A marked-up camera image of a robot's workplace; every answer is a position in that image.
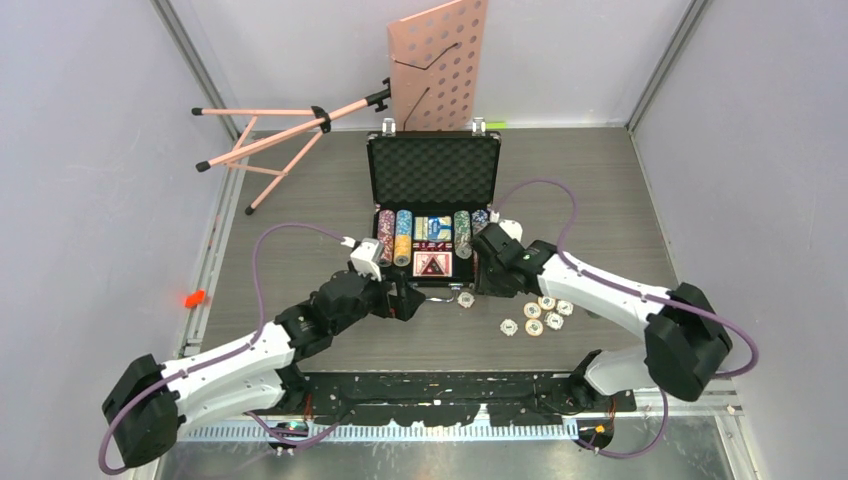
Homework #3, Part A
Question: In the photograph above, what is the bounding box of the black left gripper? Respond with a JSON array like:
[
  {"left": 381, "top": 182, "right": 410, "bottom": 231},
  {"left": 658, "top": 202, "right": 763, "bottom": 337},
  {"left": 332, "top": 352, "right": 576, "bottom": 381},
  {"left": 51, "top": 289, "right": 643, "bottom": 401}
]
[{"left": 331, "top": 262, "right": 423, "bottom": 335}]

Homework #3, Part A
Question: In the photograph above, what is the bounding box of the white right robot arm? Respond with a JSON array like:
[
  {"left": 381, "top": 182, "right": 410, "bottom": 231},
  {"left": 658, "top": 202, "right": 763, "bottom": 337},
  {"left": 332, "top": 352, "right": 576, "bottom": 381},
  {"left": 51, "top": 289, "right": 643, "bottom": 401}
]
[{"left": 472, "top": 223, "right": 733, "bottom": 411}]

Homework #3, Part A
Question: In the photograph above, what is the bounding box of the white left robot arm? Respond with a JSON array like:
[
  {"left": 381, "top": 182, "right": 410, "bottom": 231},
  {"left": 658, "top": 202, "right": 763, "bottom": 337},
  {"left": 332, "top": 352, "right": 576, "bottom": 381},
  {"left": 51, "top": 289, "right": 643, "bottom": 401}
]
[{"left": 98, "top": 270, "right": 426, "bottom": 475}]

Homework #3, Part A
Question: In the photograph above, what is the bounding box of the blue Texas Hold'em card deck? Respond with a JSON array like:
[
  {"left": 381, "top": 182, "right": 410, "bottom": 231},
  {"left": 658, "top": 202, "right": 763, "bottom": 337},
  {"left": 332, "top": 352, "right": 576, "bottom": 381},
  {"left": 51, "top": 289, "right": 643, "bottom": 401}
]
[{"left": 413, "top": 216, "right": 453, "bottom": 243}]

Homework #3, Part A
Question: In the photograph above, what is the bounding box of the triangular all in button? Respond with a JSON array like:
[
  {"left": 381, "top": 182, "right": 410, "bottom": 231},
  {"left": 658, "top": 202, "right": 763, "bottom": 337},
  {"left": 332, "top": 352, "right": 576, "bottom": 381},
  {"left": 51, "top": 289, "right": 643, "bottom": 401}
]
[{"left": 418, "top": 256, "right": 446, "bottom": 277}]

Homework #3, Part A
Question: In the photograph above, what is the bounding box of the red backed card deck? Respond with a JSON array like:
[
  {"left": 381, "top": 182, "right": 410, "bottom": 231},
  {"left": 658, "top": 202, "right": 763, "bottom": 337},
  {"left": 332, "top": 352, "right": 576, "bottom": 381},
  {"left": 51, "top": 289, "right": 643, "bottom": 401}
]
[{"left": 413, "top": 251, "right": 453, "bottom": 278}]

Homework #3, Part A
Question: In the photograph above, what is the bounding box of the green chip stack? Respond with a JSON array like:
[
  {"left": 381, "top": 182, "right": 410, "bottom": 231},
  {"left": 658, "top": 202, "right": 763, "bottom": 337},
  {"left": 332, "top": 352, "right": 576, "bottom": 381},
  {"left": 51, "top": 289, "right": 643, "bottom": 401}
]
[{"left": 453, "top": 210, "right": 473, "bottom": 259}]

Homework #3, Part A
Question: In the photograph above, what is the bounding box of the dark red chip stack left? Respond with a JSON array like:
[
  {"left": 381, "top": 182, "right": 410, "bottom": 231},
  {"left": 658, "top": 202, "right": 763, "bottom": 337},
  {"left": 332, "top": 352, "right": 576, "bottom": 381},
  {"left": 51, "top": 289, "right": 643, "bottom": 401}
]
[{"left": 378, "top": 235, "right": 394, "bottom": 267}]

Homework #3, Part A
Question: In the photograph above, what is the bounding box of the white 1 chip on table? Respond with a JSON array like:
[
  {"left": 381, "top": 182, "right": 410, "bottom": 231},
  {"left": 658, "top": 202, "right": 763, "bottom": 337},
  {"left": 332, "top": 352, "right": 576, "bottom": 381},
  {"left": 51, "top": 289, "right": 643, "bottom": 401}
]
[{"left": 457, "top": 291, "right": 475, "bottom": 309}]

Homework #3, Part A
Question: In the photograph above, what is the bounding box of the blue orange chip stack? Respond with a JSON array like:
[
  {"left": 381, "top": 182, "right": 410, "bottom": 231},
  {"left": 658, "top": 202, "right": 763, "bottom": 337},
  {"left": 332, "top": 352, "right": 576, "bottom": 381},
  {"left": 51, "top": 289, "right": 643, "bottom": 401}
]
[{"left": 470, "top": 209, "right": 489, "bottom": 236}]

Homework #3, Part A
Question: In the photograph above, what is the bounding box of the yellow chip stack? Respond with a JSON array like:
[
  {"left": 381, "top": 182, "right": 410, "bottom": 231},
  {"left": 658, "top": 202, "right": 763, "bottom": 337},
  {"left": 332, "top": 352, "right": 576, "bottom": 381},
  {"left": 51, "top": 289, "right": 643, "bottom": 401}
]
[{"left": 393, "top": 235, "right": 413, "bottom": 267}]

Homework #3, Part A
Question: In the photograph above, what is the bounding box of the pile of loose poker chips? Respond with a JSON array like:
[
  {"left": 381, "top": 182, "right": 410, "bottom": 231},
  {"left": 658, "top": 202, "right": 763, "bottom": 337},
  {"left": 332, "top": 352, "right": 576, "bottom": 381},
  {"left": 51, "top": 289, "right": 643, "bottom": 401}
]
[{"left": 498, "top": 296, "right": 575, "bottom": 337}]

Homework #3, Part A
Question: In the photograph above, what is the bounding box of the light blue chip stack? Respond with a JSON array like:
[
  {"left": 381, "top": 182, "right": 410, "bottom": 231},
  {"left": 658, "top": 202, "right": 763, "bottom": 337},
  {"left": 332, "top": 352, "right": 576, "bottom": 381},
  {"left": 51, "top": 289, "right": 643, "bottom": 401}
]
[{"left": 395, "top": 209, "right": 414, "bottom": 239}]

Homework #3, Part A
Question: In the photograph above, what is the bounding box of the purple poker chip stack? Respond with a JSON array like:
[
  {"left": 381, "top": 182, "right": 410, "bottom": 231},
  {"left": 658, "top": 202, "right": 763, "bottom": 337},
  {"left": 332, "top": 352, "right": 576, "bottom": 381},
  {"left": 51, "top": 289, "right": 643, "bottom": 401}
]
[{"left": 377, "top": 210, "right": 396, "bottom": 239}]

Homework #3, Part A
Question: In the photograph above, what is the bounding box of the black aluminium poker case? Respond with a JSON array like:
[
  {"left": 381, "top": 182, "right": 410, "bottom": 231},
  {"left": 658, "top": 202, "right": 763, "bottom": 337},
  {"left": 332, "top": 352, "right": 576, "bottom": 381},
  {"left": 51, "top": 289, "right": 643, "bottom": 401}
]
[{"left": 366, "top": 129, "right": 501, "bottom": 303}]

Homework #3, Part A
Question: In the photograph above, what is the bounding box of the pink perforated music stand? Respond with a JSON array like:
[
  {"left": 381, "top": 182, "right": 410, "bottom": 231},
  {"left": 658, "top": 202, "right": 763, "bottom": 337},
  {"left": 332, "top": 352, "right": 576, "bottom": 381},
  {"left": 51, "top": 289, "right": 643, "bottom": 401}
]
[{"left": 192, "top": 1, "right": 489, "bottom": 214}]

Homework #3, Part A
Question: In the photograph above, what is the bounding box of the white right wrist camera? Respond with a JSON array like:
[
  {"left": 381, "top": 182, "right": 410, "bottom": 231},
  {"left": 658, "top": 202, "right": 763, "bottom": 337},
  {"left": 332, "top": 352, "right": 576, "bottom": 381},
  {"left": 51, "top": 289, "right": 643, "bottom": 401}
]
[{"left": 497, "top": 219, "right": 523, "bottom": 243}]

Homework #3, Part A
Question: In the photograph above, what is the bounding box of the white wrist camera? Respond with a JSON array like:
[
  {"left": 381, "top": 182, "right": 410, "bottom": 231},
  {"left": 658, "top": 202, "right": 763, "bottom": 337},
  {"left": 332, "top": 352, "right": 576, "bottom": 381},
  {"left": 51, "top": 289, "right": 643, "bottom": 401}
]
[
  {"left": 341, "top": 236, "right": 384, "bottom": 281},
  {"left": 497, "top": 219, "right": 523, "bottom": 243}
]

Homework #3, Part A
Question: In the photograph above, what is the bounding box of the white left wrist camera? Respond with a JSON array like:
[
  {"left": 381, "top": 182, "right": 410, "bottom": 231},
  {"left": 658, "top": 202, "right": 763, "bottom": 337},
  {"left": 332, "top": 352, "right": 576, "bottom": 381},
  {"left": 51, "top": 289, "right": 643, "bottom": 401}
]
[{"left": 341, "top": 236, "right": 384, "bottom": 281}]

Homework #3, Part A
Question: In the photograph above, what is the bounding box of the orange clip on rail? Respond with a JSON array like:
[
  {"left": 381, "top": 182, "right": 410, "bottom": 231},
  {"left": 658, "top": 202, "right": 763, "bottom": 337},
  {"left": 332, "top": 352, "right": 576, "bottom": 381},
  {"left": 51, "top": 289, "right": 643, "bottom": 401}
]
[{"left": 183, "top": 289, "right": 206, "bottom": 309}]

